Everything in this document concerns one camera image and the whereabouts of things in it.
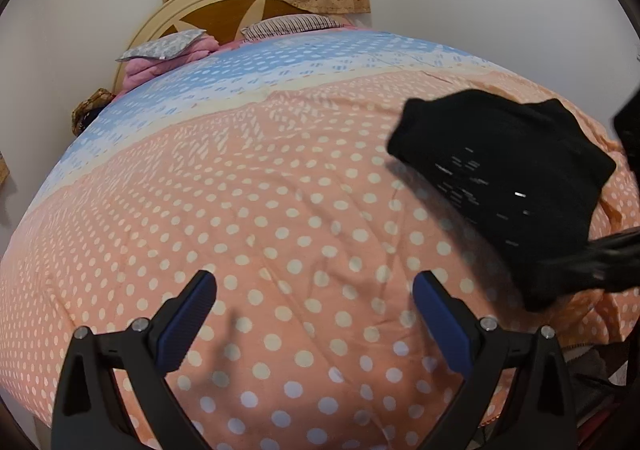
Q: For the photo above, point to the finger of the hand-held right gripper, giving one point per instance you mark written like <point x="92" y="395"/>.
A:
<point x="595" y="265"/>

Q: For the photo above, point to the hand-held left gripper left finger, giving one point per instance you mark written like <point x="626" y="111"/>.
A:
<point x="185" y="325"/>

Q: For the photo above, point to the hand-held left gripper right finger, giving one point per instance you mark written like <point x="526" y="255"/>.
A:
<point x="442" y="325"/>

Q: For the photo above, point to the grey floral pillow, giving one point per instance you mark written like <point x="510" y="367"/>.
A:
<point x="160" y="45"/>

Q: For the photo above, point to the polka dot bed cover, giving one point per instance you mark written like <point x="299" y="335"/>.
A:
<point x="250" y="210"/>

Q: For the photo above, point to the striped pillow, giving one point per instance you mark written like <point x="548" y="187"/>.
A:
<point x="287" y="25"/>

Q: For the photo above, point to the folded pink blanket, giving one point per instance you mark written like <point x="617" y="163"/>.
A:
<point x="150" y="73"/>

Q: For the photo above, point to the beige floral side curtain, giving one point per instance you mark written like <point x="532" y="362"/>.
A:
<point x="3" y="169"/>

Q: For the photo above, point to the brown patterned bag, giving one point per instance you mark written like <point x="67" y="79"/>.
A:
<point x="87" y="108"/>

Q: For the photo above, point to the black pants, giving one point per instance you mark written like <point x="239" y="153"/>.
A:
<point x="505" y="180"/>

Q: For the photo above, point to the cream and brown headboard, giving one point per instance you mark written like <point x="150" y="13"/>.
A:
<point x="215" y="13"/>

